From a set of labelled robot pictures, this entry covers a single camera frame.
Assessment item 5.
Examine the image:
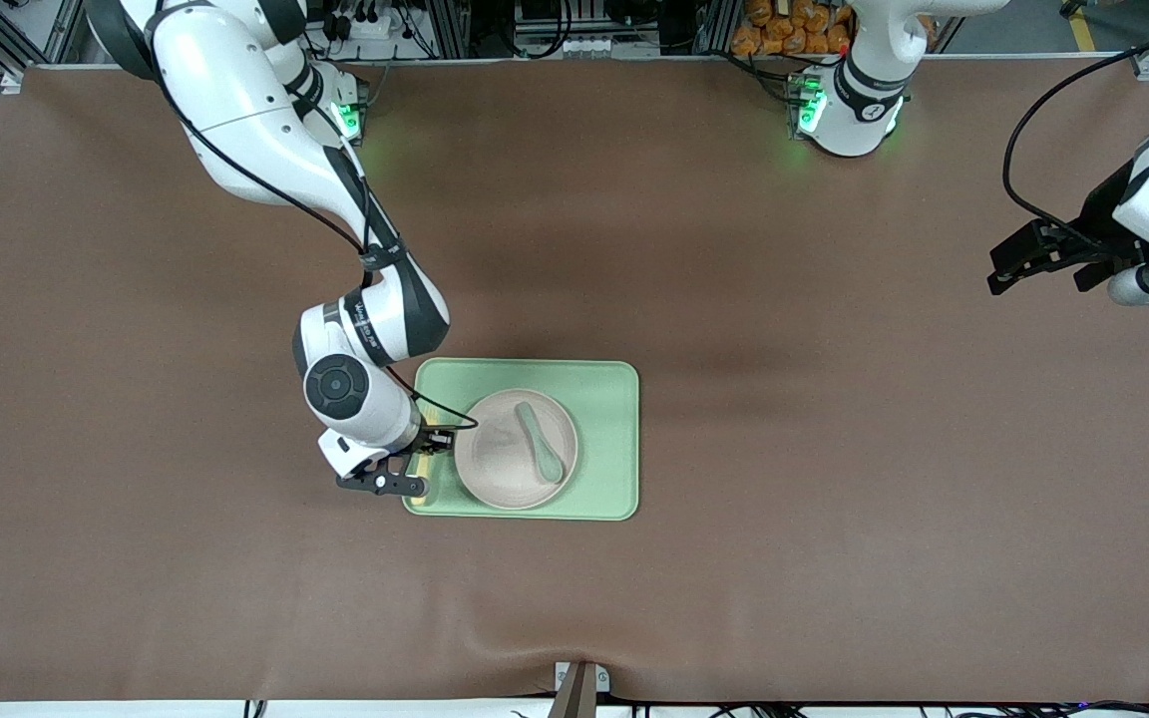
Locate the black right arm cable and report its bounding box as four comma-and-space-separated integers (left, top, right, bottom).
151, 0, 481, 435

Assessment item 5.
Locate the white power strip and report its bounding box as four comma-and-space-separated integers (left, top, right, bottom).
330, 8, 408, 43

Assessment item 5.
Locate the pile of orange bread rolls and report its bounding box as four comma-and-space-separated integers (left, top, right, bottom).
731, 0, 853, 57

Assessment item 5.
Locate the brown table cover sheet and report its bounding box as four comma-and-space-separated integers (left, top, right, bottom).
0, 58, 1149, 705

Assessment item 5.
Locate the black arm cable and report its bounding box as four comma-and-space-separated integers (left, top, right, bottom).
151, 0, 481, 435
1001, 30, 1149, 260

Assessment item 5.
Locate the light green rectangular tray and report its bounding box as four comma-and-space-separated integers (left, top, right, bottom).
401, 358, 641, 522

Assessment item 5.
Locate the light green plastic spoon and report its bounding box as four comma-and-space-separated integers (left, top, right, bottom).
516, 401, 567, 485

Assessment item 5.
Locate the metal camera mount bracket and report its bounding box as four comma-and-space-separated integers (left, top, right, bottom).
554, 660, 611, 718

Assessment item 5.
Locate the aluminium frame post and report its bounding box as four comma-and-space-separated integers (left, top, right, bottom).
694, 0, 737, 56
425, 0, 472, 59

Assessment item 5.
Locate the round beige plate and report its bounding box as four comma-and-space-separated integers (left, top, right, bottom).
454, 388, 579, 512

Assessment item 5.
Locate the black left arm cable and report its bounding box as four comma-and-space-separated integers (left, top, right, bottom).
1001, 30, 1149, 260

